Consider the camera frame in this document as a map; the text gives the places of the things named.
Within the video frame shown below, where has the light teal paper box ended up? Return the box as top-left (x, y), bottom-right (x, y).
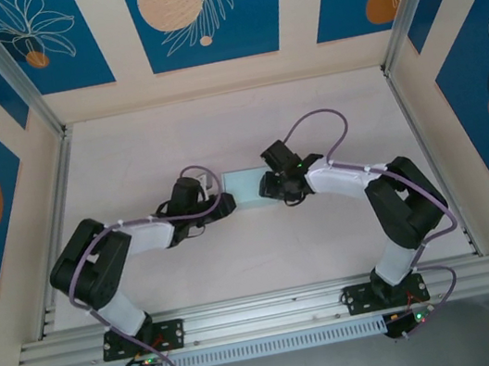
top-left (219, 164), bottom-right (279, 216)

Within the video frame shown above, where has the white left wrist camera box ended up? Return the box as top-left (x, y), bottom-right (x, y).
top-left (194, 170), bottom-right (218, 197)

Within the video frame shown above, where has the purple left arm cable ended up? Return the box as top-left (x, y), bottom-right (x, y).
top-left (50, 161), bottom-right (253, 366)

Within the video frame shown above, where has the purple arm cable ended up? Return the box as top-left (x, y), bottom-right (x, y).
top-left (280, 88), bottom-right (476, 354)
top-left (50, 161), bottom-right (253, 366)

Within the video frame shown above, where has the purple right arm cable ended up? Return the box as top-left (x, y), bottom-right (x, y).
top-left (280, 88), bottom-right (476, 354)

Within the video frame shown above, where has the aluminium mounting rail beam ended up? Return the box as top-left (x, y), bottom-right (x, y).
top-left (8, 252), bottom-right (489, 366)

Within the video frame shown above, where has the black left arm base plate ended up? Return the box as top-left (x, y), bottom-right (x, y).
top-left (98, 316), bottom-right (189, 362)

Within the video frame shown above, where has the aluminium side rail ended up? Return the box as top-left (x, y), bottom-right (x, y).
top-left (5, 126), bottom-right (107, 341)
top-left (382, 58), bottom-right (485, 268)

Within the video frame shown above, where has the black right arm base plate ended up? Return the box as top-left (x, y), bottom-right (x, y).
top-left (340, 271), bottom-right (433, 317)

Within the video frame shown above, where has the grey slotted cable duct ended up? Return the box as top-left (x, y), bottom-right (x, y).
top-left (80, 314), bottom-right (392, 366)

